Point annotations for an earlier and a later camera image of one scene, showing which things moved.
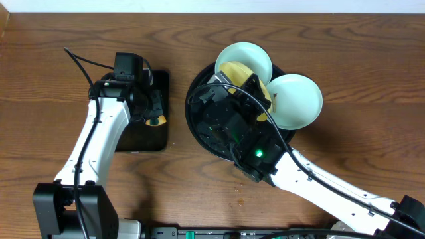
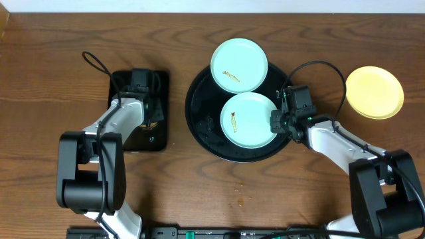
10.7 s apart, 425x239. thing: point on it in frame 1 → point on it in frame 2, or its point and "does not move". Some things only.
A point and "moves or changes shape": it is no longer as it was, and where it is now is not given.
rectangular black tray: (138, 136) does not move
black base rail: (241, 233) does not move
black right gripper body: (252, 107) → (281, 123)
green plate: (295, 101) moves or changes shape
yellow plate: (236, 73) → (374, 92)
